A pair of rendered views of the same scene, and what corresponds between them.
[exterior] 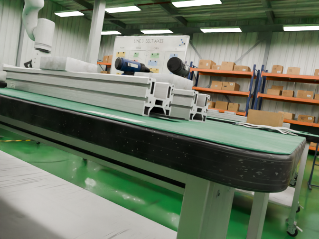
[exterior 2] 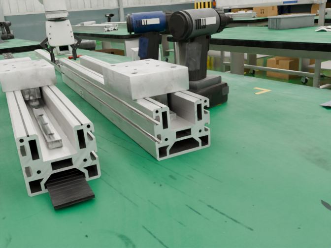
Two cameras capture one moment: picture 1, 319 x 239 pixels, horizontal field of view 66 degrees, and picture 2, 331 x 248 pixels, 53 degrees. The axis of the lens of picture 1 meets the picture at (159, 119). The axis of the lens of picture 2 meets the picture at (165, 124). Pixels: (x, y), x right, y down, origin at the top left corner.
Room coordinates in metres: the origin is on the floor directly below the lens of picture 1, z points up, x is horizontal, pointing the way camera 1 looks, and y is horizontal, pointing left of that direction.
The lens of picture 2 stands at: (0.26, -0.31, 1.00)
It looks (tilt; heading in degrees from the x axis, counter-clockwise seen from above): 19 degrees down; 27
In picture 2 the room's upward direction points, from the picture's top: 4 degrees counter-clockwise
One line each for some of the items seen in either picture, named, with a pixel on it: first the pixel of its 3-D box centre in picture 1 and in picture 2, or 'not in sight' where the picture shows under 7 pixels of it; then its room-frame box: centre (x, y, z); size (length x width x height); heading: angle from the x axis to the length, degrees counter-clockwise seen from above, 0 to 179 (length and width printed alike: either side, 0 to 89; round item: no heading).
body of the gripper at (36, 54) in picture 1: (41, 59); (59, 31); (1.33, 0.68, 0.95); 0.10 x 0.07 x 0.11; 142
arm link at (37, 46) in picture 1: (43, 48); (57, 15); (1.33, 0.67, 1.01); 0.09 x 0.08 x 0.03; 142
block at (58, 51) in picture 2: not in sight; (60, 46); (1.91, 1.22, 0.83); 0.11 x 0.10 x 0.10; 141
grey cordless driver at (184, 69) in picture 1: (177, 88); (208, 57); (1.02, -0.05, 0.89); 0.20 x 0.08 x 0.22; 160
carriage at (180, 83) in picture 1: (162, 86); (143, 83); (0.81, 0.01, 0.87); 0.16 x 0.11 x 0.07; 52
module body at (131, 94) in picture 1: (65, 86); (31, 100); (0.81, 0.32, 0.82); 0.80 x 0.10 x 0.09; 52
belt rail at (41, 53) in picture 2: not in sight; (49, 58); (1.63, 1.06, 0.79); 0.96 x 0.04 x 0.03; 52
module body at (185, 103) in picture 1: (109, 94); (107, 86); (0.96, 0.21, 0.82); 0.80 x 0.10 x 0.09; 52
